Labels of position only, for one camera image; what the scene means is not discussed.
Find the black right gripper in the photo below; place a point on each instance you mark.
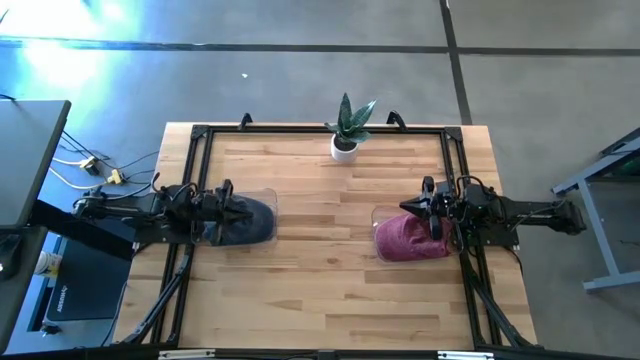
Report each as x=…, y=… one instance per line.
x=445, y=210

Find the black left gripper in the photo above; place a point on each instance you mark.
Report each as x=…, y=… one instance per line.
x=215, y=210

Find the blue denim baseball cap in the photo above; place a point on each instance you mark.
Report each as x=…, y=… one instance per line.
x=255, y=227

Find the maroon baseball cap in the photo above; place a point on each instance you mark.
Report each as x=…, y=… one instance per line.
x=400, y=240

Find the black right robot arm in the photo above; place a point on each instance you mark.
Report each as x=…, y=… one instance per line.
x=530, y=212

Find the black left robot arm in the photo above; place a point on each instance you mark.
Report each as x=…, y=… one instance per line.
x=125, y=209

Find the clear plastic bin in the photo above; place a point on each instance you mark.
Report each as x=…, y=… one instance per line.
x=270, y=195
x=382, y=212

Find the snake plant in white pot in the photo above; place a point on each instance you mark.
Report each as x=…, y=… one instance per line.
x=345, y=152

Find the yellow power plug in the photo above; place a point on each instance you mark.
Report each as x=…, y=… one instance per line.
x=91, y=164
x=116, y=176

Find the black desk foot bar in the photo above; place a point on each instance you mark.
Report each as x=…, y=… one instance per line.
x=100, y=244

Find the black mat with white logo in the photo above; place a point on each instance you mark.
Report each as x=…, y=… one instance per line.
x=85, y=285

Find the white cup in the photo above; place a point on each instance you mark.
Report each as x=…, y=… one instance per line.
x=47, y=264

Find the green object under table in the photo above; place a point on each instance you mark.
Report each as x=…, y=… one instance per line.
x=630, y=167

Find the grey desk top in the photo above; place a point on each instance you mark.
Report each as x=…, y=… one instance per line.
x=30, y=160

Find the small black floor object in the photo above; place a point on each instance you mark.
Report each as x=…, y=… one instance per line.
x=50, y=329

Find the black computer mouse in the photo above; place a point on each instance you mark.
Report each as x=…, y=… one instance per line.
x=10, y=252

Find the dark grey desk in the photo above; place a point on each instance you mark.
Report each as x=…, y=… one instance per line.
x=20, y=300

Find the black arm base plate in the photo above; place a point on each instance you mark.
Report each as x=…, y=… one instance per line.
x=155, y=239
x=500, y=239

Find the black aluminium table frame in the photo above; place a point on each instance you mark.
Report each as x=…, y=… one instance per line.
x=290, y=129

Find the silver aluminium bracket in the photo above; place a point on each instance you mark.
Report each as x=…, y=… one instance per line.
x=185, y=355
x=465, y=356

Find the grey metal table frame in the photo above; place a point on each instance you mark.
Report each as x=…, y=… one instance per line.
x=597, y=230

